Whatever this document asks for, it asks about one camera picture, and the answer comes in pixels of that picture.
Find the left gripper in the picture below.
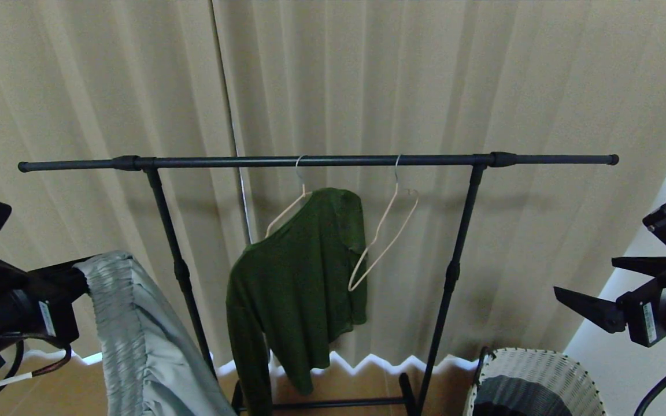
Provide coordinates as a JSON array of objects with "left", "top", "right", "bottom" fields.
[{"left": 0, "top": 257, "right": 80, "bottom": 370}]

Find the pale grey garment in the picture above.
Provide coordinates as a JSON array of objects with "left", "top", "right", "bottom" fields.
[{"left": 73, "top": 250, "right": 239, "bottom": 416}]

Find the pink clothes hanger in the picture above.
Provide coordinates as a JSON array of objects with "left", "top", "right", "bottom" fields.
[
  {"left": 347, "top": 155, "right": 420, "bottom": 292},
  {"left": 264, "top": 155, "right": 312, "bottom": 239}
]

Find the green sleeveless shirt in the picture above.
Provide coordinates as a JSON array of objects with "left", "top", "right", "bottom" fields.
[{"left": 226, "top": 187, "right": 368, "bottom": 416}]

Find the white laundry basket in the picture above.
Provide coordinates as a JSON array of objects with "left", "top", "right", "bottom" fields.
[{"left": 463, "top": 347, "right": 607, "bottom": 416}]

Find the black clothes rack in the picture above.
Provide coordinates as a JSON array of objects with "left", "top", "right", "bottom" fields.
[{"left": 18, "top": 152, "right": 620, "bottom": 416}]

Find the beige curtain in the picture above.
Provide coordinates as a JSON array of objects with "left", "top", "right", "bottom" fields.
[{"left": 0, "top": 0, "right": 666, "bottom": 376}]

